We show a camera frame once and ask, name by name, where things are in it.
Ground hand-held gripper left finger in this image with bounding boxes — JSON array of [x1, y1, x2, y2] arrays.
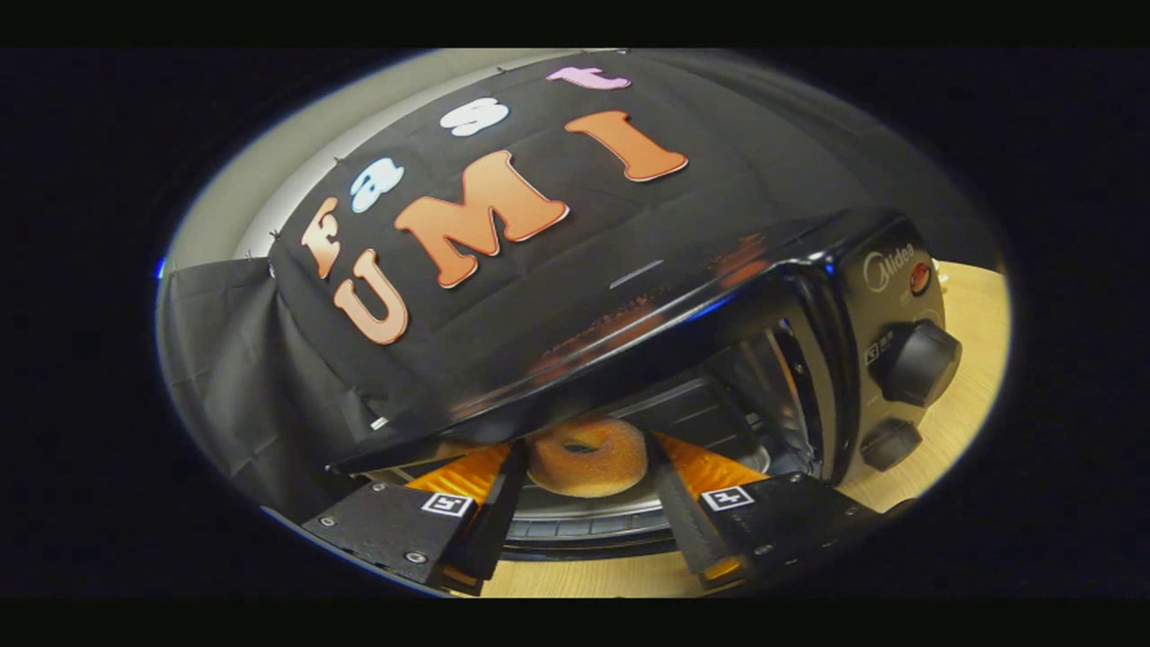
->
[[301, 439, 530, 596]]

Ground brown sugared doughnut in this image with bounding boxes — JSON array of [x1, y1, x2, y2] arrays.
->
[[525, 416, 650, 500]]

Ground black toaster oven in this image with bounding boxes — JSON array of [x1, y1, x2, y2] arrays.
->
[[325, 208, 963, 563]]

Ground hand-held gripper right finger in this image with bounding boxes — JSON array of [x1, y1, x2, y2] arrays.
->
[[644, 431, 917, 589]]

